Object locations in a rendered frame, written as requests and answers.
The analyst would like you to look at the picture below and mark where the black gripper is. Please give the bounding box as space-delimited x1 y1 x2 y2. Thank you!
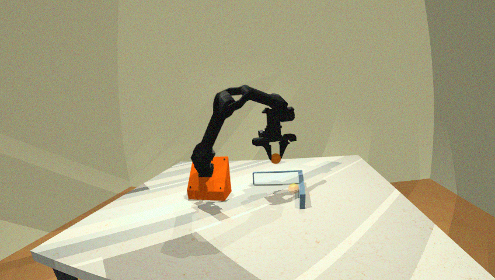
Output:
252 123 297 160

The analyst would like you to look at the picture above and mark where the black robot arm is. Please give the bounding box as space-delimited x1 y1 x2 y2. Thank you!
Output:
191 85 295 177

